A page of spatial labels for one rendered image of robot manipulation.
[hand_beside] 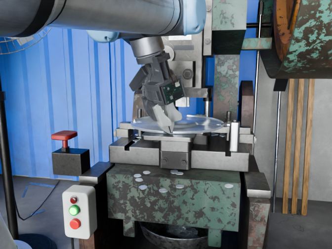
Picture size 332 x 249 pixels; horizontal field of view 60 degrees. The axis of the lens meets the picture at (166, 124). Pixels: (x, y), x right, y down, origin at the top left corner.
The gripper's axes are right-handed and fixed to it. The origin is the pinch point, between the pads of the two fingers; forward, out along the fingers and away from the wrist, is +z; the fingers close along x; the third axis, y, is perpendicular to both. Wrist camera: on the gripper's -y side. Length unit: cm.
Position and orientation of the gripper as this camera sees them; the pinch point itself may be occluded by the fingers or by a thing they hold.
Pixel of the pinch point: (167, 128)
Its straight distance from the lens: 77.0
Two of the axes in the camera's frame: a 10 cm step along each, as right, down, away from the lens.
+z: 2.6, 8.9, 3.7
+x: 7.7, -4.2, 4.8
